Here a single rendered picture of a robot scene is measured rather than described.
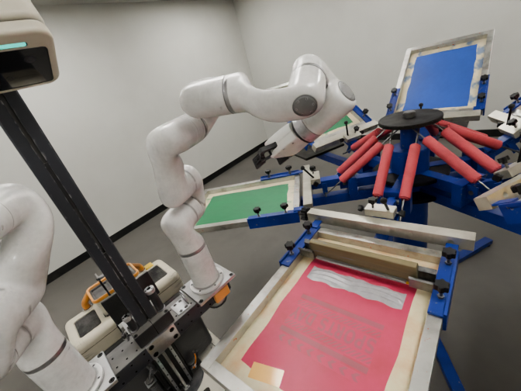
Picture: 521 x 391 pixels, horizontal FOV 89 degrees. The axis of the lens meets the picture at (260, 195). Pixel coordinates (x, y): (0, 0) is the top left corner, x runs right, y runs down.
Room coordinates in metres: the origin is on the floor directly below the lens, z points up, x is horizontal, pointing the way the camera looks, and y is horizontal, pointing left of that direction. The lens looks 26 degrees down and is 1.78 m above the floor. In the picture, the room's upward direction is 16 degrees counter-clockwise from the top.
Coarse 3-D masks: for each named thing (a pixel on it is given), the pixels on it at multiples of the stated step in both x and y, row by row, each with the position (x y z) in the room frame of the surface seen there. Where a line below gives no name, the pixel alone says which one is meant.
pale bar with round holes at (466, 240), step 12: (312, 216) 1.15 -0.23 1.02; (324, 216) 1.10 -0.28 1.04; (336, 216) 1.06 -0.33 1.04; (348, 216) 1.03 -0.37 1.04; (360, 216) 1.01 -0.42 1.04; (360, 228) 0.97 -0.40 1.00; (372, 228) 0.93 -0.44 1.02; (384, 228) 0.90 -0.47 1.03; (396, 228) 0.87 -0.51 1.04; (408, 228) 0.84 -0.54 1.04; (420, 228) 0.82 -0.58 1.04; (432, 228) 0.80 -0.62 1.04; (444, 228) 0.78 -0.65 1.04; (420, 240) 0.80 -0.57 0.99; (432, 240) 0.77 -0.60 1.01; (444, 240) 0.75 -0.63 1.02; (456, 240) 0.72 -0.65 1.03; (468, 240) 0.70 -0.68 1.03
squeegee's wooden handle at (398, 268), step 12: (312, 240) 0.91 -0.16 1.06; (324, 252) 0.86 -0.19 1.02; (336, 252) 0.82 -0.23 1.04; (348, 252) 0.79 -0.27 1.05; (360, 252) 0.77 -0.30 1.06; (372, 252) 0.75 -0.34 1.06; (360, 264) 0.76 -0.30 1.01; (372, 264) 0.73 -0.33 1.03; (384, 264) 0.70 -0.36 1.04; (396, 264) 0.67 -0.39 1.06; (408, 264) 0.65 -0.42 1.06; (396, 276) 0.67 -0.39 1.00; (408, 276) 0.64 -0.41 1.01
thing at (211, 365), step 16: (336, 240) 0.99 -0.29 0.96; (352, 240) 0.94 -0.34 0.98; (368, 240) 0.89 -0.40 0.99; (384, 240) 0.87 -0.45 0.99; (416, 256) 0.75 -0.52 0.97; (432, 256) 0.72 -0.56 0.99; (288, 272) 0.87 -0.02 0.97; (272, 288) 0.79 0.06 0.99; (256, 304) 0.73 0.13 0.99; (240, 320) 0.68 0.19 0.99; (432, 320) 0.49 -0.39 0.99; (224, 336) 0.63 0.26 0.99; (240, 336) 0.64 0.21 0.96; (432, 336) 0.44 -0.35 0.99; (224, 352) 0.58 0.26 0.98; (432, 352) 0.40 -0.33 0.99; (208, 368) 0.54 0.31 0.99; (224, 368) 0.52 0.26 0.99; (416, 368) 0.38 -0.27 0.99; (432, 368) 0.37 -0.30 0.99; (224, 384) 0.48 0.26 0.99; (240, 384) 0.46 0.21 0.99; (416, 384) 0.35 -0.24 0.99
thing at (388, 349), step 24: (408, 288) 0.64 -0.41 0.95; (360, 312) 0.60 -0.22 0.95; (384, 312) 0.58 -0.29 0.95; (408, 312) 0.56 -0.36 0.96; (384, 336) 0.50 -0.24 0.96; (312, 360) 0.49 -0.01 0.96; (384, 360) 0.44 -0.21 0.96; (312, 384) 0.43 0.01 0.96; (336, 384) 0.41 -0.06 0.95; (384, 384) 0.38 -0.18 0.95
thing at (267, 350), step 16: (304, 272) 0.85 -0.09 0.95; (336, 272) 0.80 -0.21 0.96; (352, 272) 0.78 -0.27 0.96; (304, 288) 0.77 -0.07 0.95; (320, 288) 0.75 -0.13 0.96; (336, 288) 0.73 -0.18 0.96; (288, 304) 0.72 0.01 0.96; (336, 304) 0.66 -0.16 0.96; (272, 320) 0.67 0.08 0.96; (272, 336) 0.61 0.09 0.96; (256, 352) 0.57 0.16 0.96; (272, 352) 0.55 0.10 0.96; (288, 352) 0.54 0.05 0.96; (288, 368) 0.49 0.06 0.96; (304, 368) 0.48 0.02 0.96; (288, 384) 0.45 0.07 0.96
